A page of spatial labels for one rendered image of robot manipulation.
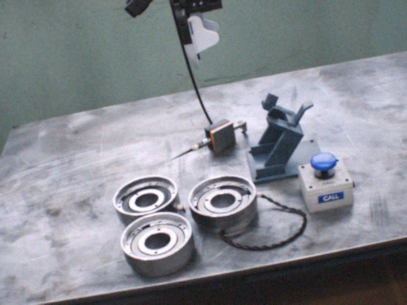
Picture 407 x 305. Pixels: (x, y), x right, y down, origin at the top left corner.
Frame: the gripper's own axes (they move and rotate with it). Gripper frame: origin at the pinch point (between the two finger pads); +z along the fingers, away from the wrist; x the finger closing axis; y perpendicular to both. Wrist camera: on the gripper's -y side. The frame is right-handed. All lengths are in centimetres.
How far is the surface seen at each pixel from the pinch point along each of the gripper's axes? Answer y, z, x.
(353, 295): 21, 44, -18
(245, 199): 5.4, 16.1, -22.6
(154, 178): -9.2, 14.1, -14.9
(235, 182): 4.0, 15.6, -18.1
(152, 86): -36, 57, 139
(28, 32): -79, 20, 133
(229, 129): 3.5, 14.4, -1.4
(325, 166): 18.1, 12.5, -23.4
